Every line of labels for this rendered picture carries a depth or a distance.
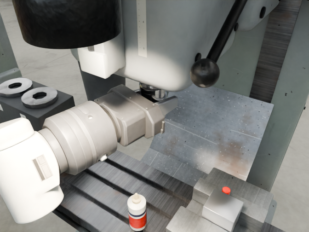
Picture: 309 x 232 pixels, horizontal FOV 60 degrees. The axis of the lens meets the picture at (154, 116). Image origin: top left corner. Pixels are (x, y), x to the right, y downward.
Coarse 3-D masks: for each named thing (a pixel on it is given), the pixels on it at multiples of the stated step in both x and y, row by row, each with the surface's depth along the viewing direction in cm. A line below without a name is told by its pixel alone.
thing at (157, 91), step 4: (140, 84) 44; (144, 84) 44; (140, 88) 44; (144, 88) 43; (148, 88) 43; (152, 88) 43; (156, 88) 43; (144, 92) 44; (148, 92) 43; (152, 92) 43; (156, 92) 43; (160, 92) 44
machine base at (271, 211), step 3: (273, 201) 152; (270, 204) 150; (273, 204) 150; (276, 204) 151; (270, 207) 148; (273, 207) 149; (270, 210) 147; (273, 210) 147; (270, 213) 146; (273, 213) 146; (267, 216) 144; (270, 216) 144; (273, 216) 146; (267, 219) 143; (270, 219) 143; (267, 222) 141; (270, 222) 142
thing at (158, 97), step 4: (140, 92) 45; (164, 92) 44; (144, 96) 44; (148, 96) 44; (152, 96) 44; (156, 96) 44; (160, 96) 44; (164, 96) 45; (152, 100) 44; (156, 100) 44; (160, 100) 44; (164, 116) 47
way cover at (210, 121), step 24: (168, 96) 89; (192, 96) 85; (216, 96) 82; (240, 96) 78; (168, 120) 90; (192, 120) 86; (216, 120) 82; (240, 120) 79; (264, 120) 75; (168, 144) 88; (192, 144) 85; (216, 144) 82; (240, 144) 79; (168, 168) 84; (192, 168) 83; (240, 168) 78
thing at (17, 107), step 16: (16, 80) 77; (0, 96) 72; (16, 96) 72; (32, 96) 70; (48, 96) 70; (64, 96) 72; (0, 112) 74; (16, 112) 69; (32, 112) 66; (48, 112) 67
